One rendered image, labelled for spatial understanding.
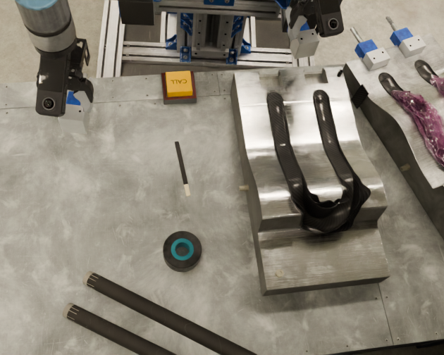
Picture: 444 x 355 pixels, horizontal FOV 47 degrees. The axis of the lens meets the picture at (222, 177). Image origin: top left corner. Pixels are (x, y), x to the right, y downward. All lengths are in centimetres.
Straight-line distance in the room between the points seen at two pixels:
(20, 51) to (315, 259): 173
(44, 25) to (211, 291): 60
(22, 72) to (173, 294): 150
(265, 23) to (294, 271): 137
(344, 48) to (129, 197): 160
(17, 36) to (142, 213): 150
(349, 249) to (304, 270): 11
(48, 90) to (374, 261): 72
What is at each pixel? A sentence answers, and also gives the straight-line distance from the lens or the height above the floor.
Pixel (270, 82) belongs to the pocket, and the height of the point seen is 86.
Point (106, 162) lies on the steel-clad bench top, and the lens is 119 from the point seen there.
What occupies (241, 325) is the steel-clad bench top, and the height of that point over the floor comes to 80.
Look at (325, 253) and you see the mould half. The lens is 109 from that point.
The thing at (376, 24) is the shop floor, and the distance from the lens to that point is 266.
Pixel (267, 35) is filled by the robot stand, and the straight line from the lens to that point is 218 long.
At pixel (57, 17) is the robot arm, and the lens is 85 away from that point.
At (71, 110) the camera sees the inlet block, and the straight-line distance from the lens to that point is 108.
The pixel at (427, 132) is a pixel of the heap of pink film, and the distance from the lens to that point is 123.
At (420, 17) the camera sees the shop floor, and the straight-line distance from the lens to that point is 278.
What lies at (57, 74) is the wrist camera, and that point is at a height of 112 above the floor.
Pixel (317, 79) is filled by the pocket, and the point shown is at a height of 86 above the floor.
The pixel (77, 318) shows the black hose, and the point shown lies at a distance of 106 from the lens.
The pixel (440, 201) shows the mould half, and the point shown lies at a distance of 121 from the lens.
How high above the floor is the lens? 187
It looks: 66 degrees down
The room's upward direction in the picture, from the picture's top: 12 degrees clockwise
